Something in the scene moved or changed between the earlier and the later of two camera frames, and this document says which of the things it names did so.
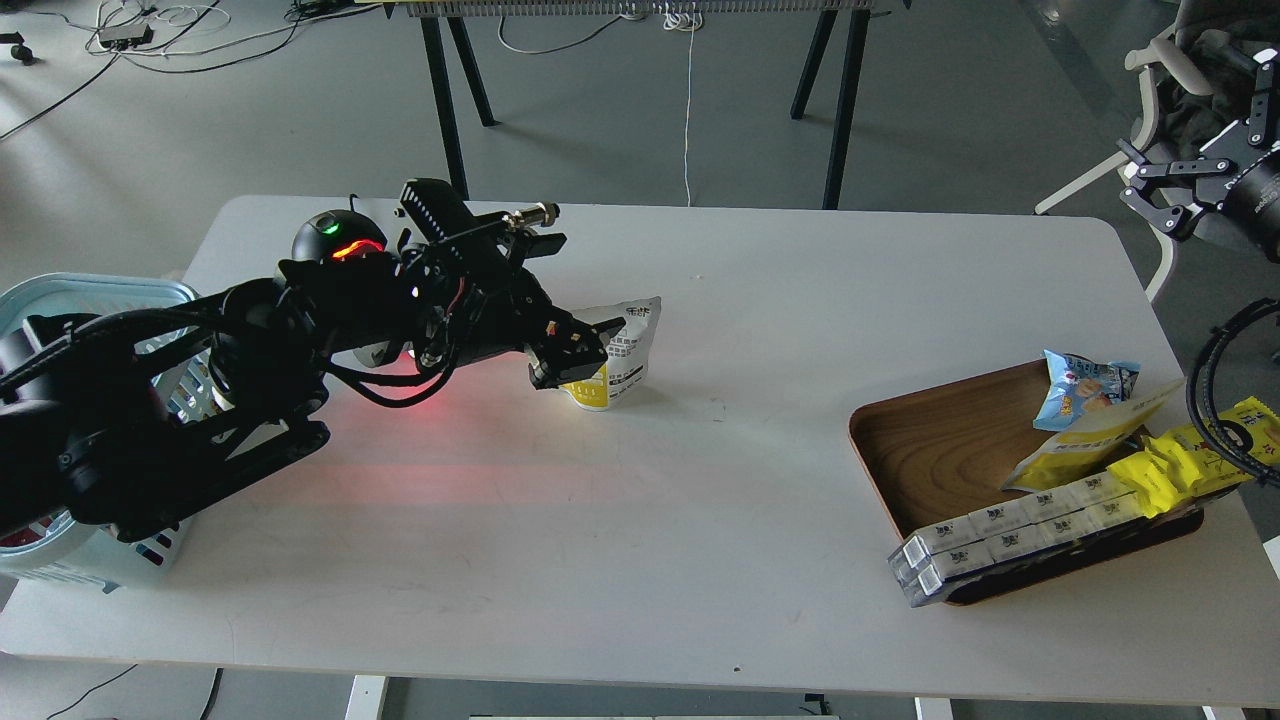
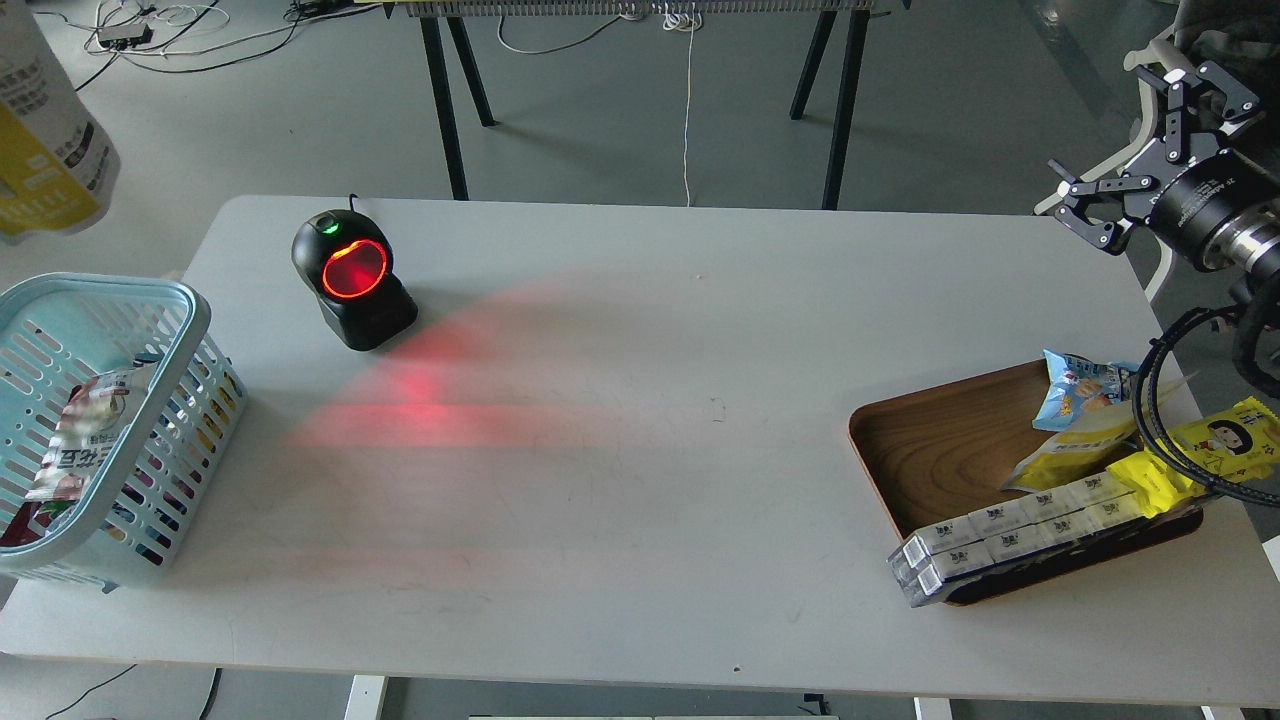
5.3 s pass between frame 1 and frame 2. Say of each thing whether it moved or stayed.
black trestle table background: stayed
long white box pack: stayed
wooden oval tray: stayed
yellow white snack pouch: moved
